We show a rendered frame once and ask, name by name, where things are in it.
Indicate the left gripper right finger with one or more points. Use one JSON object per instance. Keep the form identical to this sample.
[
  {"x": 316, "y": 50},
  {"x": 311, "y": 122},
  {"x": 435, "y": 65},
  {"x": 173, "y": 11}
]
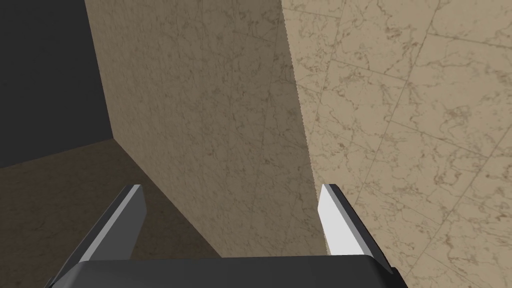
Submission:
[{"x": 344, "y": 228}]

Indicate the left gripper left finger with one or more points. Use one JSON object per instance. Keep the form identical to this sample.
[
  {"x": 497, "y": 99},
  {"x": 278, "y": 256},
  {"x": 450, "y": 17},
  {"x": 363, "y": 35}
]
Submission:
[{"x": 116, "y": 228}]

